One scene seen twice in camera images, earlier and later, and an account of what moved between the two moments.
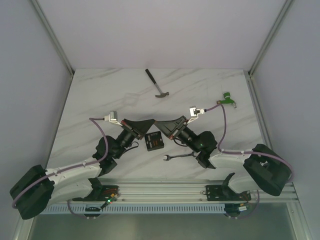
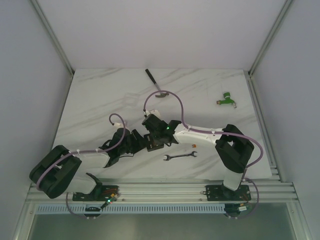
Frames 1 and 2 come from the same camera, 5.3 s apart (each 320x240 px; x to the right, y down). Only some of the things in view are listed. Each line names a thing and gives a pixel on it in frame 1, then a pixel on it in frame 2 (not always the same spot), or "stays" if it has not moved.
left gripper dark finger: (141, 127) to (138, 142)
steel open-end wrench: (168, 157) stays
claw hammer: (161, 94) stays
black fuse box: (154, 141) stays
